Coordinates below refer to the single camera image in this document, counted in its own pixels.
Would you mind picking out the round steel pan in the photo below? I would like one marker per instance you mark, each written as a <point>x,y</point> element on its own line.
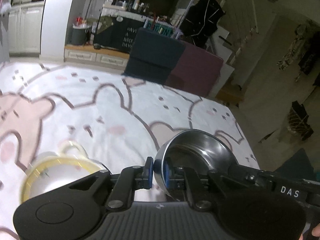
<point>195,149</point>

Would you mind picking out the wooden low drawer bench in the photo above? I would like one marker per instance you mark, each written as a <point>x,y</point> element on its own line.
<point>86,54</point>

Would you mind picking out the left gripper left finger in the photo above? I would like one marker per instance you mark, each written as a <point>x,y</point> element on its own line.
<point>125,184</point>

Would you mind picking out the grey trash bin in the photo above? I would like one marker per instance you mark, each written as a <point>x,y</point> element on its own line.
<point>79,36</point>

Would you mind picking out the dark blue cushion chair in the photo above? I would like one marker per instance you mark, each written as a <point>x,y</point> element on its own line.
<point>153,56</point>

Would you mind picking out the white kitchen cabinet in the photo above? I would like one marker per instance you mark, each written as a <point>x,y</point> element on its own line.
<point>24,31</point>

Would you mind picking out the bear print tablecloth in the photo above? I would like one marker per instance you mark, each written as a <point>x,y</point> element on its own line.
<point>118,120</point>

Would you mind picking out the black have-a-nice-day cabinet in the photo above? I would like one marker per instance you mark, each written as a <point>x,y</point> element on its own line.
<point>117,33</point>

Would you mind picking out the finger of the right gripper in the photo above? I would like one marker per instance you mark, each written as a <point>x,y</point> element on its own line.
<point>250,176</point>

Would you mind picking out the cream two-handled bowl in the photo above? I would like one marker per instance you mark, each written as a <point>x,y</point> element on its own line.
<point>69,153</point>

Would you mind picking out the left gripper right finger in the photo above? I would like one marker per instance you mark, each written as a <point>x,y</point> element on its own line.
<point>183,184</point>

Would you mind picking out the yellow-rimmed lemon bowl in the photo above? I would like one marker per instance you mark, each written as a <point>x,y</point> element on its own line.
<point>53,171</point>

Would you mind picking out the person right hand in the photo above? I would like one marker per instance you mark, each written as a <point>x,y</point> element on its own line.
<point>312,233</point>

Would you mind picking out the black hanging jacket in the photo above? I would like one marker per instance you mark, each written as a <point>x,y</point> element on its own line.
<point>201,21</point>

